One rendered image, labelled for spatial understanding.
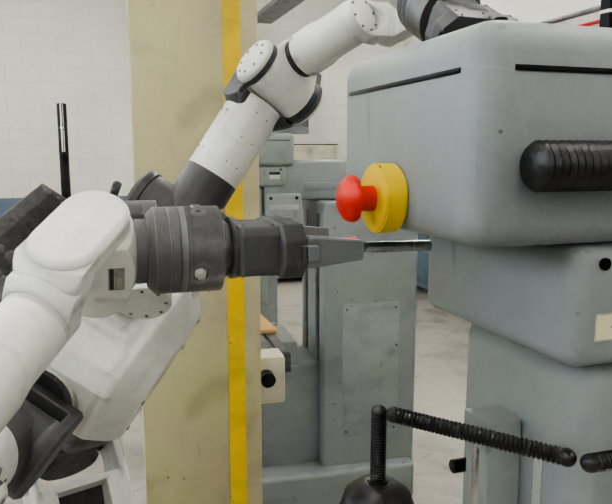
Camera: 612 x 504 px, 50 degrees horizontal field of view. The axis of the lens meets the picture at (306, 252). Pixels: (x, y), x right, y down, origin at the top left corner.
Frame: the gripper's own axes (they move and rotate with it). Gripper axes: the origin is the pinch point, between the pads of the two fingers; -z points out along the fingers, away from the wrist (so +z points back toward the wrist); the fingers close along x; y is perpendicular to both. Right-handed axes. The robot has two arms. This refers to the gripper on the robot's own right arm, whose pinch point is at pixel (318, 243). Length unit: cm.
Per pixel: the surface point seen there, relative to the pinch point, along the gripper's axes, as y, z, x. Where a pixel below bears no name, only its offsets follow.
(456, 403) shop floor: 171, -220, 335
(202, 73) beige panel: -35, -13, 157
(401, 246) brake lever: 0.0, -7.7, -4.7
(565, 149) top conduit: -10.2, -6.2, -31.4
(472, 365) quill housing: 12.6, -14.7, -8.2
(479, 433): 11.5, -4.6, -25.5
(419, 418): 11.5, -1.5, -21.5
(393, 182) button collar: -7.5, -0.5, -17.8
